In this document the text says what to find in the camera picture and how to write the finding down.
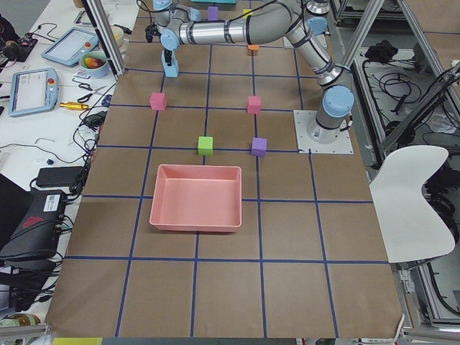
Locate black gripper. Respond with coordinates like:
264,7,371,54
162,50,174,66

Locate light blue block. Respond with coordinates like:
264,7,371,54
162,55,178,75
165,69,178,78

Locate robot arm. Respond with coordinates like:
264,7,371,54
152,1,354,131

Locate red block left front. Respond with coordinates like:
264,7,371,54
149,92,167,111

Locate cream bowl with lemon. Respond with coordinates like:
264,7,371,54
111,25,124,47

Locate purple block right side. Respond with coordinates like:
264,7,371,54
207,6,219,21

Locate purple block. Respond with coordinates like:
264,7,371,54
250,137,267,157
207,6,219,21

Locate cyan plastic bin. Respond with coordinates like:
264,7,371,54
191,0,238,4

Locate green bowl with fruit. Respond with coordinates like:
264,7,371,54
79,51,110,78

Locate yellow foam block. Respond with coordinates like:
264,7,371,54
242,9,253,18

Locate green foam block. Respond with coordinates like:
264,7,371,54
198,136,213,156

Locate scissors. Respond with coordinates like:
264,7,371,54
77,82,105,104

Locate red block near base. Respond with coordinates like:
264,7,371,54
247,96,262,114

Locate far teach pendant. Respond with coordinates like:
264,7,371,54
41,27,99,66

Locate teach pendant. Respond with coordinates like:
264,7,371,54
41,27,99,66
8,68,59,117

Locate gold metal cylinder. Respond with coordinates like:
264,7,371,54
60,102,89,111

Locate purple block left side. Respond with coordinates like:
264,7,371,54
250,137,267,157

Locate near teach pendant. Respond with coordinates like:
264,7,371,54
8,68,59,117

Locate pink plastic bin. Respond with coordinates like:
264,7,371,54
149,164,242,232

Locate person at desk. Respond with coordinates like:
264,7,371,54
1,16,27,62

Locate black power adapter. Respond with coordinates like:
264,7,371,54
35,166,83,188

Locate white chair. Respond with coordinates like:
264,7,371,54
369,145,455,263

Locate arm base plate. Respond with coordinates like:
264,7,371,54
293,110,354,155

